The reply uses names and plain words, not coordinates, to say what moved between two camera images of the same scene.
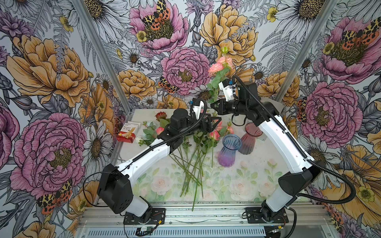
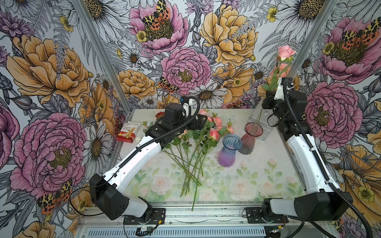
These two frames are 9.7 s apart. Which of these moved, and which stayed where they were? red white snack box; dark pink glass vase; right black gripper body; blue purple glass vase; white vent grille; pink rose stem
Moved: pink rose stem; right black gripper body
Stayed: dark pink glass vase; red white snack box; blue purple glass vase; white vent grille
